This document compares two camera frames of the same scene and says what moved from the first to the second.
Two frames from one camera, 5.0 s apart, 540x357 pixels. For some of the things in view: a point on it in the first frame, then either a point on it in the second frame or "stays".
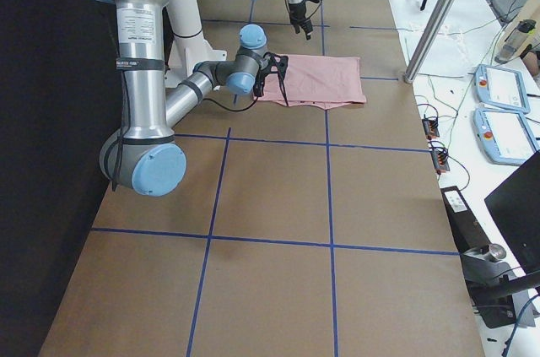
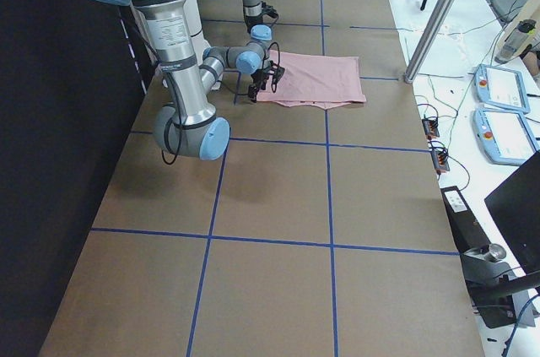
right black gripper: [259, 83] stays
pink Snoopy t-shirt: [323, 81] stays
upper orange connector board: [430, 127] stays
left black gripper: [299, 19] -> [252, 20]
